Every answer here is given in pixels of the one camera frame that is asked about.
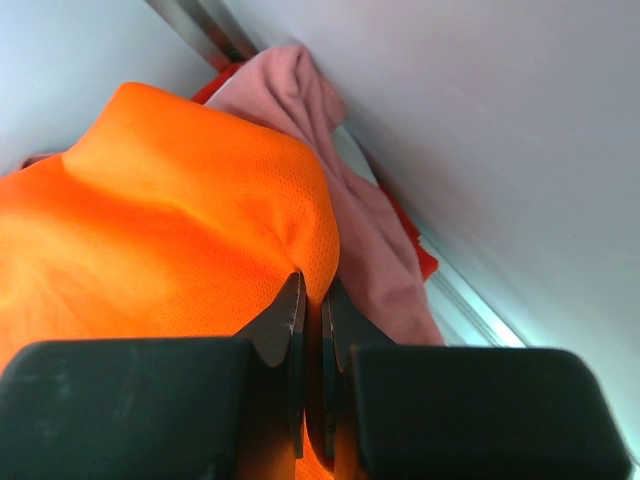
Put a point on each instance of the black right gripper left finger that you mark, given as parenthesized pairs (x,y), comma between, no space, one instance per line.
(161,408)

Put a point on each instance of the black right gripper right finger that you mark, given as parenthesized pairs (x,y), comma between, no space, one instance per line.
(424,412)

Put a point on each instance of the orange t-shirt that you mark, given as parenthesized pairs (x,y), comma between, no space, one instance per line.
(161,292)

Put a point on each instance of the folded pink t-shirt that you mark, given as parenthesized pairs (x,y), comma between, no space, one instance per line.
(350,200)

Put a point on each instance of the folded red t-shirt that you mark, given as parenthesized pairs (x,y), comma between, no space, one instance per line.
(427,263)

